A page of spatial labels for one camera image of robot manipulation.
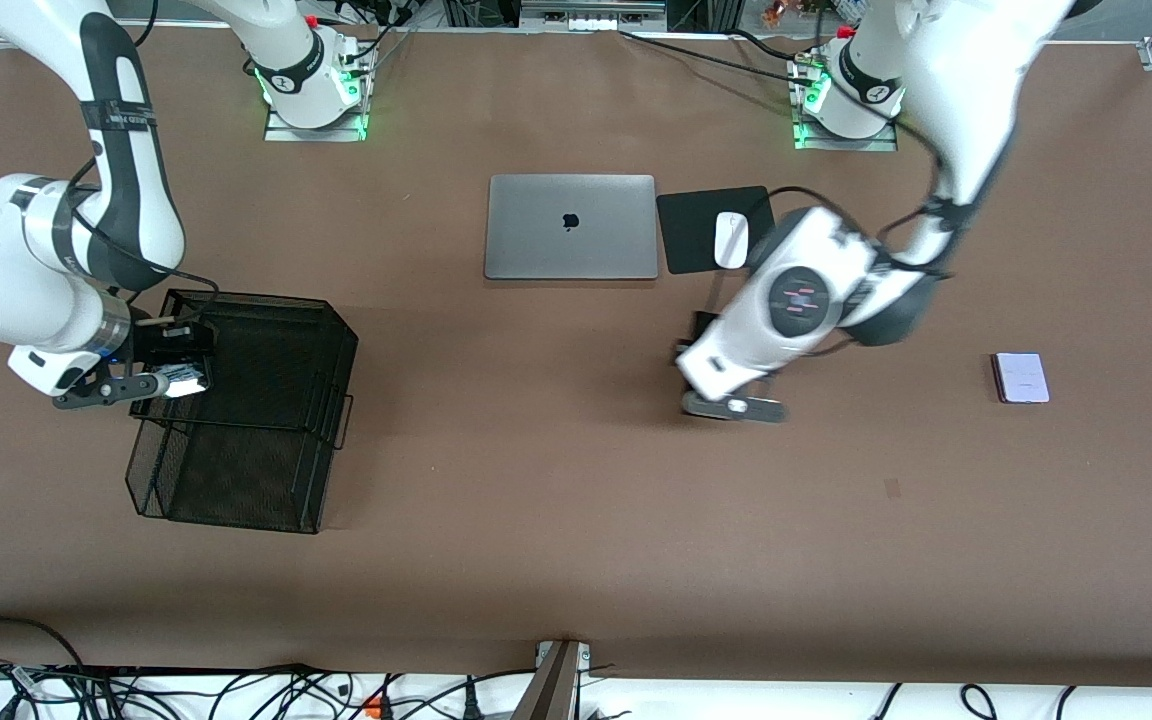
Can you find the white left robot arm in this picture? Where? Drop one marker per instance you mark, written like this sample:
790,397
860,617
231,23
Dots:
966,90

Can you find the grey power strip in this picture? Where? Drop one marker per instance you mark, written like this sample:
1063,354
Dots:
591,15

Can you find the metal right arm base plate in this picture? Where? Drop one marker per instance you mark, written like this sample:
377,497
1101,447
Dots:
336,132

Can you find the long black slab smartphone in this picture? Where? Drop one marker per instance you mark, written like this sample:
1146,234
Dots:
708,328

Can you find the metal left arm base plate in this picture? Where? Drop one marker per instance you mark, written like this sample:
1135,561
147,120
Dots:
871,145

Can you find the white computer mouse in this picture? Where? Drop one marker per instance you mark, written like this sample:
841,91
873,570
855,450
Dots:
731,240

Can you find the silver closed laptop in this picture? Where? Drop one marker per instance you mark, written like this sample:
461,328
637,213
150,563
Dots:
571,245

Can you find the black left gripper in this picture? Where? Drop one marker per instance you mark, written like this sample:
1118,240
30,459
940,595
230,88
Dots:
701,326

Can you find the black mouse pad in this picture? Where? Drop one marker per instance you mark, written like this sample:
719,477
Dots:
686,230

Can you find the white lavender flip phone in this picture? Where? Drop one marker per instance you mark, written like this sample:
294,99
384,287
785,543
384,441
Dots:
1022,377

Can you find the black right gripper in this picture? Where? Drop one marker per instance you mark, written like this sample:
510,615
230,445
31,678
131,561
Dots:
161,346

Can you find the aluminium camera mount post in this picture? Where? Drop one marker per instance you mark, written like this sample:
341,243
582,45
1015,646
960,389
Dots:
551,690

